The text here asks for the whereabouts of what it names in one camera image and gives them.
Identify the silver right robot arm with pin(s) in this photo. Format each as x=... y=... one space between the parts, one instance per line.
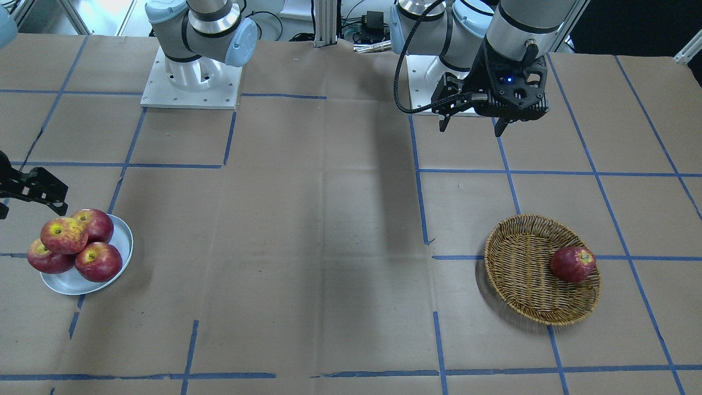
x=203 y=47

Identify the light blue plate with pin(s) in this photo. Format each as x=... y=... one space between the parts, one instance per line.
x=73 y=283

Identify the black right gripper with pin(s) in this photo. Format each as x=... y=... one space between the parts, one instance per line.
x=28 y=185

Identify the red apple plate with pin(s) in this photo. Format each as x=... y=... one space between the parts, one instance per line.
x=45 y=261
x=99 y=262
x=98 y=224

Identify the red apple plate front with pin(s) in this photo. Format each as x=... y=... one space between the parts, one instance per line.
x=99 y=262

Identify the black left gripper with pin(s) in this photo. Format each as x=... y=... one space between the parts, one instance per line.
x=476 y=76

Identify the red apple plate back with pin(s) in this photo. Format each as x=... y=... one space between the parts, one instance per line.
x=98 y=224

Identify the aluminium frame post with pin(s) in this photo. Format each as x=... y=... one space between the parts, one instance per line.
x=326 y=20

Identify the round woven wicker basket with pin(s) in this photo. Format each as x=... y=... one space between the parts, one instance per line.
x=517 y=259

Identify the red yellow striped apple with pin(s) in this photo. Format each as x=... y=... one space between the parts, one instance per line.
x=64 y=235

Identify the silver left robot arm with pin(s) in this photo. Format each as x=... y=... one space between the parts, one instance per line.
x=455 y=30

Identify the dark red apple in basket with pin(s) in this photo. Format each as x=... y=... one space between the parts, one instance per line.
x=573 y=264

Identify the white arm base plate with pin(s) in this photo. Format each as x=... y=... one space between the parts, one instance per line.
x=424 y=73
x=200 y=84

